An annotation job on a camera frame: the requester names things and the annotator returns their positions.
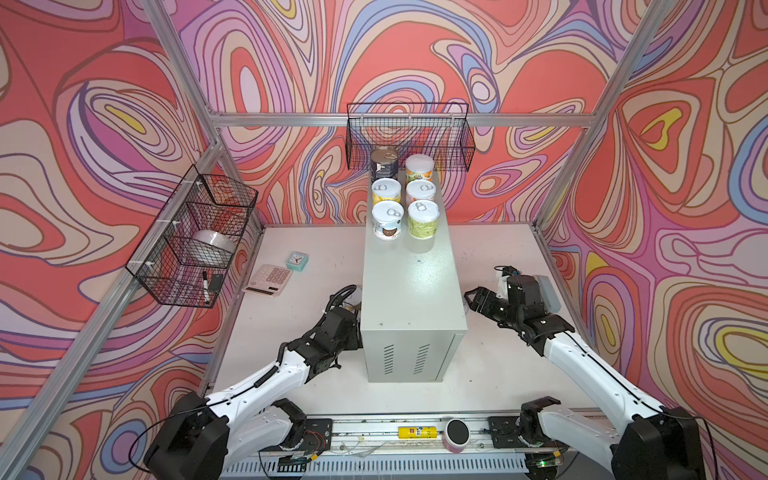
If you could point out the yellow labelled tin can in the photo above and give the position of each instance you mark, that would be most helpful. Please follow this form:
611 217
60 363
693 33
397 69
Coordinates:
386 189

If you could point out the pink labelled tin can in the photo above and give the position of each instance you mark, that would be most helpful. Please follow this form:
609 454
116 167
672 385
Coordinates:
420 189

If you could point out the grey stapler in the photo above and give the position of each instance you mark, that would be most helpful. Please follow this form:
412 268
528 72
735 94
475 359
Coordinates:
549 294

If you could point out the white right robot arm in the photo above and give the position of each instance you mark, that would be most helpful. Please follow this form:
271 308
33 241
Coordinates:
644 440

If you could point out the green orange labelled can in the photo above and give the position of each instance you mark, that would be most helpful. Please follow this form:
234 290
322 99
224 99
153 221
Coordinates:
419 167

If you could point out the white labelled tin can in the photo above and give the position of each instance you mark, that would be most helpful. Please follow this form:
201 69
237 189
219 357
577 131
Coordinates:
387 219

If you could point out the black wire basket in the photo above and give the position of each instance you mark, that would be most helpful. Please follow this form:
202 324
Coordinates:
449 142
187 263

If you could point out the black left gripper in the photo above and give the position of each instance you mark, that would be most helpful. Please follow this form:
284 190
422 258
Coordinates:
354 342

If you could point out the yellow green tin can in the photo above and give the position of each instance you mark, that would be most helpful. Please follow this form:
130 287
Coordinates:
423 216

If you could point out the black wire basket back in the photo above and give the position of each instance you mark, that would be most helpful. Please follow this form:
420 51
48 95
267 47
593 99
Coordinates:
449 142

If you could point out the aluminium frame post right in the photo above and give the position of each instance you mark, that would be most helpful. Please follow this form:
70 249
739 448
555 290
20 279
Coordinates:
638 45

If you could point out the yellow label sticker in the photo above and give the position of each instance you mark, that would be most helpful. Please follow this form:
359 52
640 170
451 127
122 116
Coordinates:
417 432

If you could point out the aluminium frame post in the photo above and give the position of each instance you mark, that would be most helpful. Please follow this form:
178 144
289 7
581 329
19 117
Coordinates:
217 154
638 45

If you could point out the pale tin can by cabinet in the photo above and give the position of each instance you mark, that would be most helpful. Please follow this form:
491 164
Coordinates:
354 300

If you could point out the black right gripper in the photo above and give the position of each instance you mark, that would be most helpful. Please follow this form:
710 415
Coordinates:
484 308

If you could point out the blue labelled tin can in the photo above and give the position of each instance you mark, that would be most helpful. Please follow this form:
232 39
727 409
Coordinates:
384 163

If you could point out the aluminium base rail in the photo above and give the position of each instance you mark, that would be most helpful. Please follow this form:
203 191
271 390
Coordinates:
368 447

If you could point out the mint green alarm clock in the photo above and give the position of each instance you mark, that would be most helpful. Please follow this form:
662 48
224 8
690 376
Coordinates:
297 261

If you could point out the grey metal cabinet box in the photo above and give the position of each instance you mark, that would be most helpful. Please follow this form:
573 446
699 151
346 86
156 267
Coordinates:
412 319

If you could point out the aluminium frame back bar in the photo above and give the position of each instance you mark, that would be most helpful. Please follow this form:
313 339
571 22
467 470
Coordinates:
339 119

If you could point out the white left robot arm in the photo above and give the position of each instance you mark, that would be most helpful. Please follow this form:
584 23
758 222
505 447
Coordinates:
204 435

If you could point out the black wire basket left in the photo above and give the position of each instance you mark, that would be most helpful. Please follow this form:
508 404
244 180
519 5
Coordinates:
187 263

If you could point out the pink desk calculator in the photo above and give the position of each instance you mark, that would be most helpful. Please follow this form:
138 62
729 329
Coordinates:
268 280

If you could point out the aluminium frame post left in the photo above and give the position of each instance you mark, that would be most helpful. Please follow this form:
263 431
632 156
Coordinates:
217 154

